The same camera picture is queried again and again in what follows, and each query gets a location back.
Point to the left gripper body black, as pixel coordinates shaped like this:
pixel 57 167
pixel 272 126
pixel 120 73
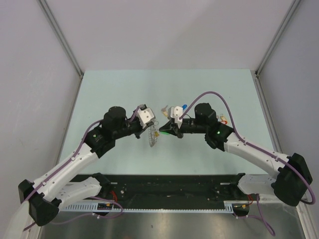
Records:
pixel 134 128

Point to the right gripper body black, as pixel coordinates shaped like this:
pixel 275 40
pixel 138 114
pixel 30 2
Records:
pixel 188 126

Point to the key with green tag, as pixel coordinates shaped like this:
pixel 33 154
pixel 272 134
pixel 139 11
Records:
pixel 165 133

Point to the round metal keyring disc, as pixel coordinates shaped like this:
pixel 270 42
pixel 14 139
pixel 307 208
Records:
pixel 151 133

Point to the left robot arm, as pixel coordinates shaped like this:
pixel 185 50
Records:
pixel 46 196

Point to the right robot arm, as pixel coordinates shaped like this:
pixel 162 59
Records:
pixel 288 177

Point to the key with red tag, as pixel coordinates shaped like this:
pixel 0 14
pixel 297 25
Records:
pixel 223 119

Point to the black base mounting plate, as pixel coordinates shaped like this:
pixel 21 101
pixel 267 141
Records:
pixel 215 187

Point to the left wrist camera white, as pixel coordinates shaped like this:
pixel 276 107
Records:
pixel 146 116

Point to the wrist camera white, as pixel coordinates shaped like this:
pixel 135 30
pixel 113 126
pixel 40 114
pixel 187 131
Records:
pixel 174 114
pixel 146 116

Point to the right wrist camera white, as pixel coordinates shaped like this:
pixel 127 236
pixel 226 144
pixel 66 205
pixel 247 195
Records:
pixel 174 114

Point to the right aluminium frame post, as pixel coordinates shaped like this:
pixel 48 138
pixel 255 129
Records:
pixel 293 8

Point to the aluminium frame post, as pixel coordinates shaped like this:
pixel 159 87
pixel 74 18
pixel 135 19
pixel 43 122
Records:
pixel 48 13
pixel 293 8

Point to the left aluminium frame post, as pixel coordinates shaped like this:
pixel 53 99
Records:
pixel 48 13

